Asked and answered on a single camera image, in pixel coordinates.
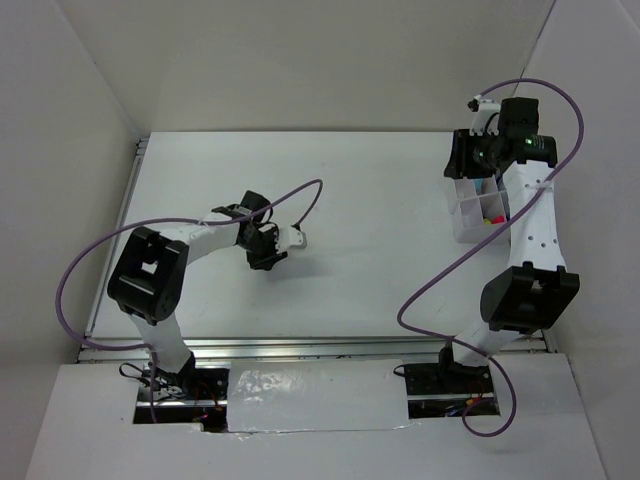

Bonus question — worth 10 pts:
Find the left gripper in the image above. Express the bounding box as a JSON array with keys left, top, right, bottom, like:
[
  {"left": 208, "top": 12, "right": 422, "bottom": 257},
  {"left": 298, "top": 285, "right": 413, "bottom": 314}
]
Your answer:
[{"left": 239, "top": 226, "right": 287, "bottom": 271}]

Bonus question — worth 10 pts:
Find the light blue highlighter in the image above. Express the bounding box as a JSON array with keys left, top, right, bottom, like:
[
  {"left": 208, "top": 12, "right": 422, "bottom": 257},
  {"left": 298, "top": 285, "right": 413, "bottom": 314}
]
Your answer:
[{"left": 474, "top": 178, "right": 484, "bottom": 195}]

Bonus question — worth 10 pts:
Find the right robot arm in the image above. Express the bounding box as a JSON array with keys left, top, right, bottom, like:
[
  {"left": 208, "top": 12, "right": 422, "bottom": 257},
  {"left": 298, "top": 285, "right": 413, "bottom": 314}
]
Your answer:
[{"left": 436, "top": 97, "right": 580, "bottom": 392}]

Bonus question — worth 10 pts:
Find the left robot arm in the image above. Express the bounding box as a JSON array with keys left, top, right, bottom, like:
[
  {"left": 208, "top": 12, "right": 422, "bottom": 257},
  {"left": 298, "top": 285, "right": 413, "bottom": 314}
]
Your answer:
[{"left": 107, "top": 191, "right": 305, "bottom": 399}]

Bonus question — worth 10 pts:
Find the white compartment organizer box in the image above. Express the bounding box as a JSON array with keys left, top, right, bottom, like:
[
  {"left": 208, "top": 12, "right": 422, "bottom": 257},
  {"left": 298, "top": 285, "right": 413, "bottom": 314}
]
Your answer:
[{"left": 447, "top": 176, "right": 509, "bottom": 244}]

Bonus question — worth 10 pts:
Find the white cover plate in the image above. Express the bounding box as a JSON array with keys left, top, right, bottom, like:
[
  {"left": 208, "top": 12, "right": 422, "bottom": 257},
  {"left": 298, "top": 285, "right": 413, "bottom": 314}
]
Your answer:
[{"left": 227, "top": 360, "right": 410, "bottom": 433}]

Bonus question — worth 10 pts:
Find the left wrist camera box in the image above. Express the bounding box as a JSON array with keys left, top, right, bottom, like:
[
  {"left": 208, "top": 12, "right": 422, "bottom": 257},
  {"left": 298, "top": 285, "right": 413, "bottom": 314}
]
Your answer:
[{"left": 275, "top": 226, "right": 307, "bottom": 253}]

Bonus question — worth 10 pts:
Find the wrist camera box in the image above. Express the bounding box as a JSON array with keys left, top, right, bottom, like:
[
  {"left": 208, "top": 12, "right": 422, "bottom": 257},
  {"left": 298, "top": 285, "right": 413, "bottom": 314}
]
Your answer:
[
  {"left": 467, "top": 96, "right": 501, "bottom": 136},
  {"left": 275, "top": 226, "right": 307, "bottom": 253}
]

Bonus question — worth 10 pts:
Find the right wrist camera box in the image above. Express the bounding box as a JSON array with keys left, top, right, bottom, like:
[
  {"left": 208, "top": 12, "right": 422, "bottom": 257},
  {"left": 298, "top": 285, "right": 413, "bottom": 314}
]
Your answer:
[{"left": 467, "top": 96, "right": 501, "bottom": 136}]

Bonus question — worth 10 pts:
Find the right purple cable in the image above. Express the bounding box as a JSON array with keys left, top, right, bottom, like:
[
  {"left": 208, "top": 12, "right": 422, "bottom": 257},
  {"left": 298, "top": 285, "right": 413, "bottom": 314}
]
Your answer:
[{"left": 396, "top": 78, "right": 586, "bottom": 440}]

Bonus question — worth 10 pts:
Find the purple cable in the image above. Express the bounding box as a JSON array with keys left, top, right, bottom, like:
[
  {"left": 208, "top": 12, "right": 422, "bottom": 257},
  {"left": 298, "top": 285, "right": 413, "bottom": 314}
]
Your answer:
[
  {"left": 55, "top": 179, "right": 324, "bottom": 426},
  {"left": 396, "top": 78, "right": 586, "bottom": 440}
]

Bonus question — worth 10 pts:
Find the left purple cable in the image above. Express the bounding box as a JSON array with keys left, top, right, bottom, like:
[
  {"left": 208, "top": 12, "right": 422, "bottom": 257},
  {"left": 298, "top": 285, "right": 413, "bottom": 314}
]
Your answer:
[{"left": 55, "top": 179, "right": 324, "bottom": 426}]

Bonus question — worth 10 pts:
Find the aluminium rail frame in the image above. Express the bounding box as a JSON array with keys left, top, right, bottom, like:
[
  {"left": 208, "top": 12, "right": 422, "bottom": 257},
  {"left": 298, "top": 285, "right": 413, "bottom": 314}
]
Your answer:
[{"left": 74, "top": 132, "right": 559, "bottom": 361}]

